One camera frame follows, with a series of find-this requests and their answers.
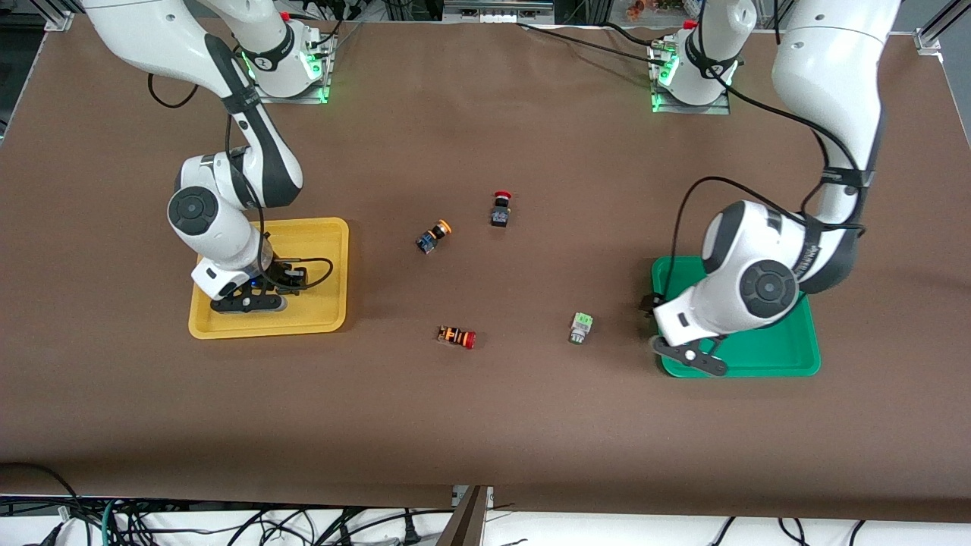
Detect yellow-capped push button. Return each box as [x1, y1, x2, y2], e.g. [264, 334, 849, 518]
[415, 219, 454, 256]

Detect yellow plastic tray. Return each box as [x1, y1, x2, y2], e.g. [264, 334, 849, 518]
[188, 218, 350, 340]

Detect green plastic tray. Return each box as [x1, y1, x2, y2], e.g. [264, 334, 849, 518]
[651, 256, 822, 378]

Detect brown table cover mat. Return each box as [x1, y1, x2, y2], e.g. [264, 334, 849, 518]
[0, 14, 971, 524]

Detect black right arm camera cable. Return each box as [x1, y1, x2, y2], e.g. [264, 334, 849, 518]
[146, 72, 336, 293]

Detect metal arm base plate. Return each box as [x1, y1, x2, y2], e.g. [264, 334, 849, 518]
[649, 38, 732, 116]
[249, 30, 336, 105]

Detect black looped floor cable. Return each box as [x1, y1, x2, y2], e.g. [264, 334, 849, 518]
[0, 463, 80, 532]

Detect teal cable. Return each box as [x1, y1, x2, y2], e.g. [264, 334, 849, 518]
[101, 498, 126, 546]

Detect black cable on table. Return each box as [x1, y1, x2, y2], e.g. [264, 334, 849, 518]
[516, 21, 668, 58]

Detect aluminium frame rail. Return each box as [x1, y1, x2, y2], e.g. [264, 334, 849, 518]
[444, 0, 555, 24]

